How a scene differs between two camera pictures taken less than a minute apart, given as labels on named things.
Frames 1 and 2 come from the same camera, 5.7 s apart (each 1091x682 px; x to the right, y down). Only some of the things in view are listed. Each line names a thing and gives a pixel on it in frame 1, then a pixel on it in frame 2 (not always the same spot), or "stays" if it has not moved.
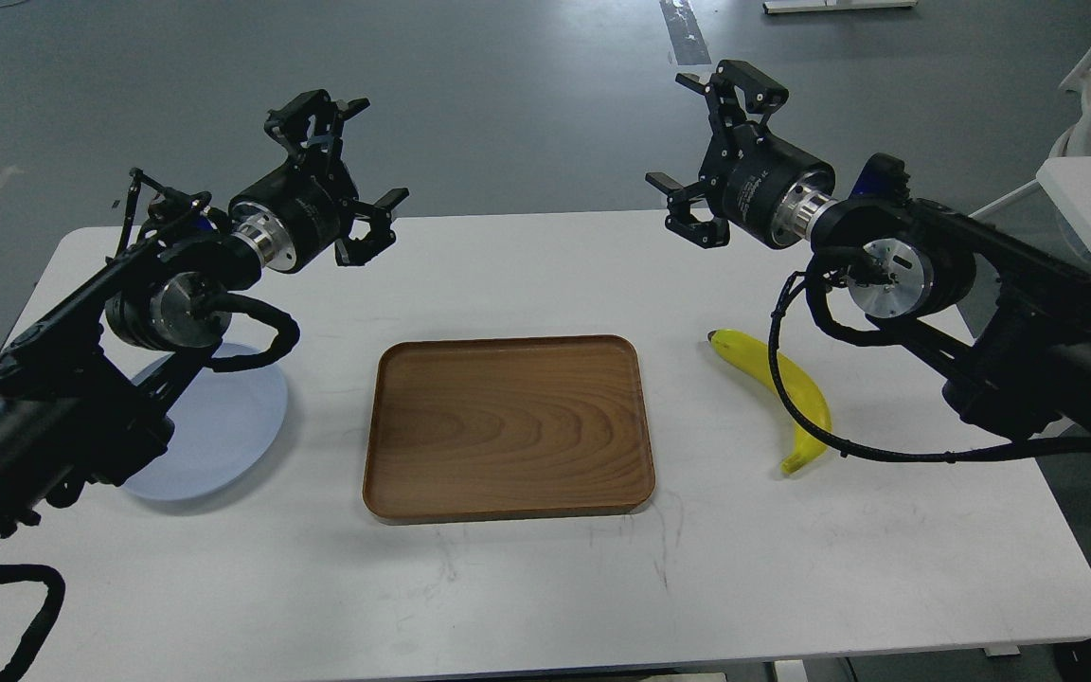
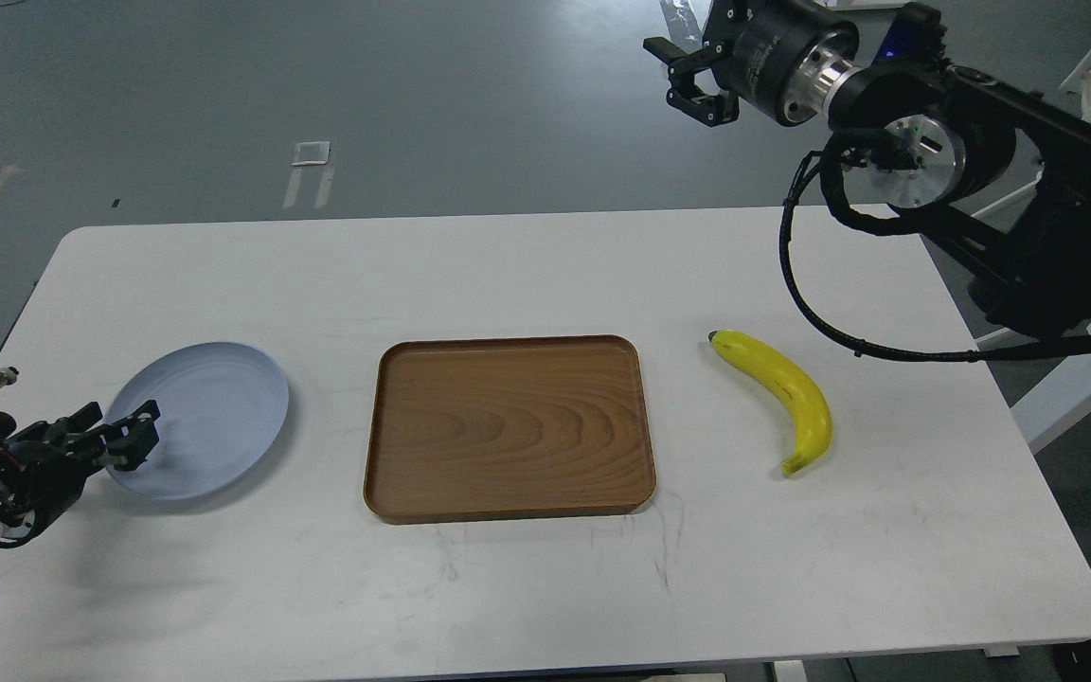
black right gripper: (770, 191) -> (781, 56)
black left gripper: (291, 220) -> (31, 475)
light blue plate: (223, 426) stays
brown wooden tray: (506, 428) stays
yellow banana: (802, 391) stays
